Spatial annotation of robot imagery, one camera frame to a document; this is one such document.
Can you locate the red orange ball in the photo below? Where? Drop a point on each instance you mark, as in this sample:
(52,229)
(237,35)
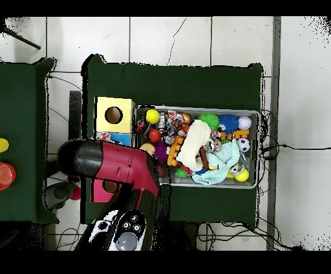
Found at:
(154,135)

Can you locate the cream knitted cloth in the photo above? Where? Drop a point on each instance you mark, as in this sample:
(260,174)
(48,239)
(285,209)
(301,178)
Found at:
(194,144)

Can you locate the purple spiky ball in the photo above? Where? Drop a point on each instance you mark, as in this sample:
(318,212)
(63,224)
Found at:
(161,150)

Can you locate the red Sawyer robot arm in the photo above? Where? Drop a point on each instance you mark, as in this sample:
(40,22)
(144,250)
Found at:
(116,162)

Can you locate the large yellow ball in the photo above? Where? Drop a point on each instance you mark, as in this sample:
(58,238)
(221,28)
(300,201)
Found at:
(152,116)

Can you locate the blue spiky ball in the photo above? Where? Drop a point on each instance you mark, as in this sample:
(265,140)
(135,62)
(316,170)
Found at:
(228,122)

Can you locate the black and white soccer ball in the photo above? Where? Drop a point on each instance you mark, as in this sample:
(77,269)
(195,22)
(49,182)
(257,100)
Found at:
(243,144)

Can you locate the white baseball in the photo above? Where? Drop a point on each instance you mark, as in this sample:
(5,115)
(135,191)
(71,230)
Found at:
(244,122)

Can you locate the black upright panel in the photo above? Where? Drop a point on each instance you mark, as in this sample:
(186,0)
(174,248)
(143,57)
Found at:
(75,116)

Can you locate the shallow clear mesh bin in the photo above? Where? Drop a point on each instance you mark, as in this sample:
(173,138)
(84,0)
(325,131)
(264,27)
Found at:
(232,184)

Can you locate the wooden box with three holes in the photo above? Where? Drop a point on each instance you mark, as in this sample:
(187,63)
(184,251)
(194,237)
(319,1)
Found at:
(124,106)

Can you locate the colourful patterned paper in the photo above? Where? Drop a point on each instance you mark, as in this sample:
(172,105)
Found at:
(174,116)
(104,136)

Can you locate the orange red round object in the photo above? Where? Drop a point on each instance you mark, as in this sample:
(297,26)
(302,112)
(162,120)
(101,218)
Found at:
(6,175)

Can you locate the black slanted rod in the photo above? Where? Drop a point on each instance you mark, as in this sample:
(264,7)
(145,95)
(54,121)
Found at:
(23,39)

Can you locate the green spiky ball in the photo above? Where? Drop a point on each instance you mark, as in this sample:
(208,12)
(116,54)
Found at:
(210,120)

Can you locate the yellow round object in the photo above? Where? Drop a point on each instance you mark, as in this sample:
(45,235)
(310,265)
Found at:
(3,145)

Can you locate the dark green side table cloth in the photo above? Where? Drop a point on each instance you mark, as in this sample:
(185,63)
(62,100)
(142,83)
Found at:
(23,103)

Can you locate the mint green cloth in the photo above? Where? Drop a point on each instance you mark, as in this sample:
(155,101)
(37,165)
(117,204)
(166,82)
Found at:
(222,160)

